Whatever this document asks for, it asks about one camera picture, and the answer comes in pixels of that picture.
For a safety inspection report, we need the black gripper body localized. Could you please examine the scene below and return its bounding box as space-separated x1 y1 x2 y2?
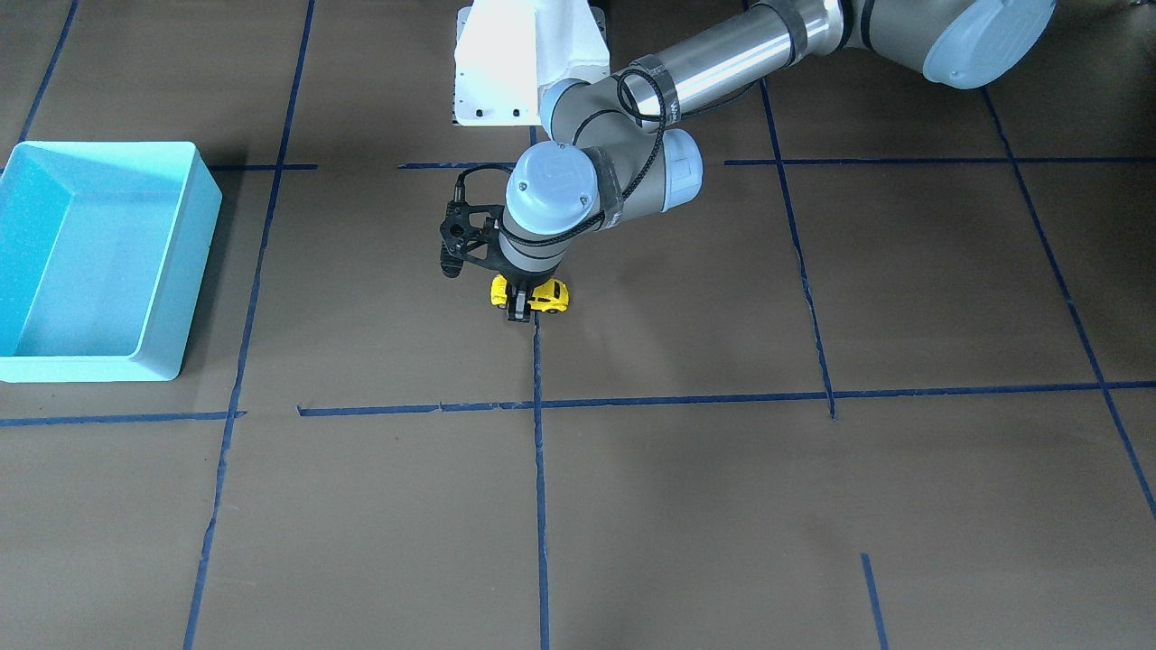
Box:
502 266 558 293

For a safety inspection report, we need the yellow beetle toy car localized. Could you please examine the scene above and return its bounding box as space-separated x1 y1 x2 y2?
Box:
490 274 570 313

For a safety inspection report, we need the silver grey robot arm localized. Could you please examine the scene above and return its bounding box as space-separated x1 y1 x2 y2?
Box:
486 1 1055 322

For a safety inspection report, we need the turquoise plastic bin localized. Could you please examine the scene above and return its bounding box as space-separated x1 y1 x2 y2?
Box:
1 141 222 383

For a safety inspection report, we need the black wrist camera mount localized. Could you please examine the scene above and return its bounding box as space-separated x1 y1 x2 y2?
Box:
439 200 507 279

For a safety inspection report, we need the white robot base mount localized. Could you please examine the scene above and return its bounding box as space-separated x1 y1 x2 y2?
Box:
452 1 610 127

